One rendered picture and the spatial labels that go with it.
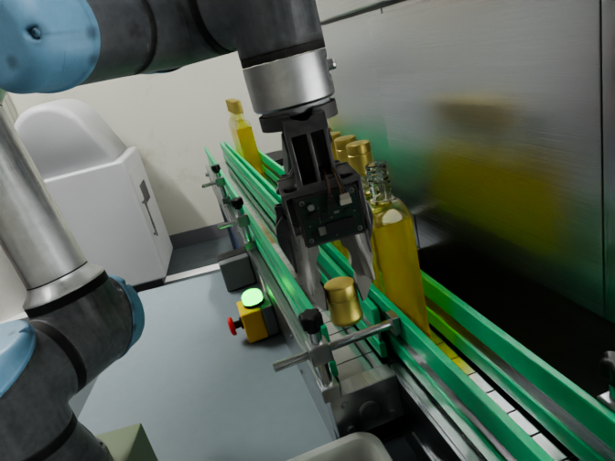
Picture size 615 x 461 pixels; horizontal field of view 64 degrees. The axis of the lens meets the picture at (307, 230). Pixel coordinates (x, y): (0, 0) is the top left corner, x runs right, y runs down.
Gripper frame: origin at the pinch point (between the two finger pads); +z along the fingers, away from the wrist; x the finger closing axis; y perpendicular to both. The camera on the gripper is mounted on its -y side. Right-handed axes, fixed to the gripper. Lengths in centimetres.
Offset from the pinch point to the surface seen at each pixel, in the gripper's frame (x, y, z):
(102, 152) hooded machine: -101, -265, 3
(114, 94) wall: -99, -333, -28
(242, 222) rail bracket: -14, -63, 9
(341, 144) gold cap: 7.3, -24.6, -10.5
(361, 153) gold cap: 8.9, -18.7, -9.7
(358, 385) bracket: -0.4, -5.6, 17.0
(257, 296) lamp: -14, -46, 20
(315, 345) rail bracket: -4.3, -4.3, 8.5
